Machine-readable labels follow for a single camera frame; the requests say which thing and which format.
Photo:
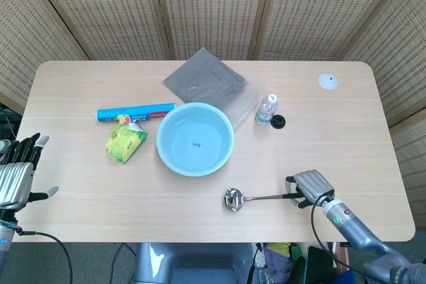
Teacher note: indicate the blue object under table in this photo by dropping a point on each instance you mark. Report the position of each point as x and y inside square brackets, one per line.
[344, 278]

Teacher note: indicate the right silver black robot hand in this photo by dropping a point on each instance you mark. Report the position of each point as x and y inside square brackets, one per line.
[314, 186]

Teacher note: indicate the black equipment beside table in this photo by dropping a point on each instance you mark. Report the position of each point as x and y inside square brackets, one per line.
[8, 121]

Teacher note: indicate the grey cloth in plastic bag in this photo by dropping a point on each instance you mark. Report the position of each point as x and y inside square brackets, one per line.
[206, 78]

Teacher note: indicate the clear plastic water bottle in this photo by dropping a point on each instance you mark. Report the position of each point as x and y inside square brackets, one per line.
[266, 111]

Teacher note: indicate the black box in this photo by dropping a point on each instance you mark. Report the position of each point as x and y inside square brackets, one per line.
[317, 264]

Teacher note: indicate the light blue plastic basin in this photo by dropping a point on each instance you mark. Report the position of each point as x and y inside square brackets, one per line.
[195, 141]

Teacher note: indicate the grey robot base body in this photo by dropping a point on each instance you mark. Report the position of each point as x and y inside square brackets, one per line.
[196, 264]

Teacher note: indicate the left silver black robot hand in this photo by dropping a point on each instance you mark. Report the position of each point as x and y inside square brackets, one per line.
[15, 181]

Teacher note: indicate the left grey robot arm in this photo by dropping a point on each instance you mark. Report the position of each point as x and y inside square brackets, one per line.
[5, 237]

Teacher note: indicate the blue cling film roll box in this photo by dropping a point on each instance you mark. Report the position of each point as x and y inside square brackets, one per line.
[133, 114]

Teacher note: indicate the round black plastic cap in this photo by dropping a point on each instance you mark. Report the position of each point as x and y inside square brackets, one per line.
[278, 121]

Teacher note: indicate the yellow green object under table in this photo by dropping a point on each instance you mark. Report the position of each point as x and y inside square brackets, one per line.
[279, 248]

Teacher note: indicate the woven wooden folding screen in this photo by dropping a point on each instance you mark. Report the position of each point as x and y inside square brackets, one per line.
[213, 8]

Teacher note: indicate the yellow-green snack bag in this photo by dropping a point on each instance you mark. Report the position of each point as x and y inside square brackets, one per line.
[124, 142]

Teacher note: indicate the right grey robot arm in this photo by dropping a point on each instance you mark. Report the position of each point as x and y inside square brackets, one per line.
[359, 234]

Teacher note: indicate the purple bag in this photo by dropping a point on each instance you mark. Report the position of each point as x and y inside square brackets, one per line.
[279, 264]

